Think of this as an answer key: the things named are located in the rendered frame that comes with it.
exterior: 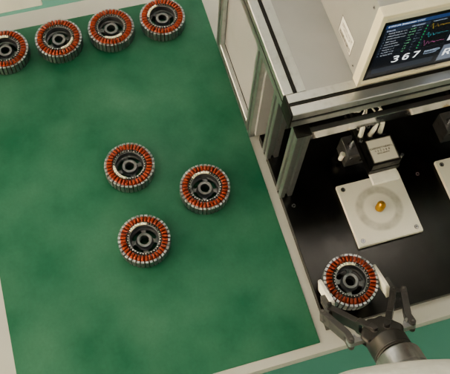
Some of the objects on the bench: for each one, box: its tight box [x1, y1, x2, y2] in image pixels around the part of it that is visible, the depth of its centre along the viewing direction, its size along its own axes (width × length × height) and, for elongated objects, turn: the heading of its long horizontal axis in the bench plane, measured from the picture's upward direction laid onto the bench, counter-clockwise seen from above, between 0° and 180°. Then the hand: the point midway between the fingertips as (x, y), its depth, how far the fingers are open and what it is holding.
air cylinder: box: [432, 111, 450, 142], centre depth 166 cm, size 5×8×6 cm
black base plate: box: [259, 91, 450, 330], centre depth 162 cm, size 47×64×2 cm
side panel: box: [217, 0, 265, 137], centre depth 159 cm, size 28×3×32 cm, turn 15°
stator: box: [104, 142, 155, 193], centre depth 161 cm, size 11×11×4 cm
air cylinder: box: [336, 135, 362, 167], centre depth 162 cm, size 5×8×6 cm
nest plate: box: [336, 171, 423, 249], centre depth 158 cm, size 15×15×1 cm
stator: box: [180, 164, 230, 214], centre depth 159 cm, size 11×11×4 cm
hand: (350, 283), depth 145 cm, fingers closed on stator, 11 cm apart
